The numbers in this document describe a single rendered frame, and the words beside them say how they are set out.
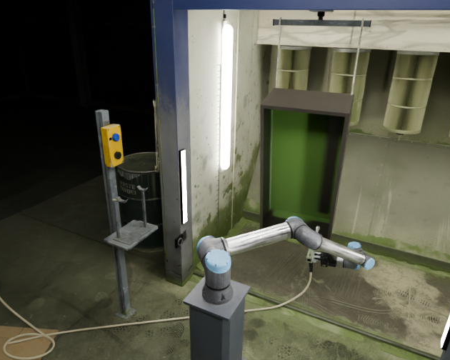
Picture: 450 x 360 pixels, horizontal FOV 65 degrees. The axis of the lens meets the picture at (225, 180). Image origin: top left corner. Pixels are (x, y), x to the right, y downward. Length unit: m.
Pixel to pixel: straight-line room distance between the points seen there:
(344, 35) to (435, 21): 0.70
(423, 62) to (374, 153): 1.02
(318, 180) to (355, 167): 0.93
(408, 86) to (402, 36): 0.43
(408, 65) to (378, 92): 0.54
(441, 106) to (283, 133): 1.67
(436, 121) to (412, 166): 0.49
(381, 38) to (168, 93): 1.92
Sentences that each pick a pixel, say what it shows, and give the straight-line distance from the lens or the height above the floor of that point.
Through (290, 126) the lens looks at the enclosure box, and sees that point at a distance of 2.97.
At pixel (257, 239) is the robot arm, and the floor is 0.89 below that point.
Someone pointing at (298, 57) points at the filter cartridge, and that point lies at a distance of 3.77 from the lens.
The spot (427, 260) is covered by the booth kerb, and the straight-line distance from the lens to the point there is 3.95.
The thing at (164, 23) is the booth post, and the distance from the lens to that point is 2.58.
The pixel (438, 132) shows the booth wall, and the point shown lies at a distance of 4.09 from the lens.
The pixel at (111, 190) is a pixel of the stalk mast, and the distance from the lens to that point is 2.51.
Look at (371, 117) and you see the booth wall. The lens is 4.07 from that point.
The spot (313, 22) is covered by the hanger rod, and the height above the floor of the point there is 2.17.
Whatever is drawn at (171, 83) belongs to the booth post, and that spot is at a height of 1.76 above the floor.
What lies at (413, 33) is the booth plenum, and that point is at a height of 2.11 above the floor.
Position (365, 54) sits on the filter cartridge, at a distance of 3.68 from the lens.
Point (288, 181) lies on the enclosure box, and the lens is 3.24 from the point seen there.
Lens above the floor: 2.14
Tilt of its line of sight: 24 degrees down
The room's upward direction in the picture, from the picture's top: 1 degrees clockwise
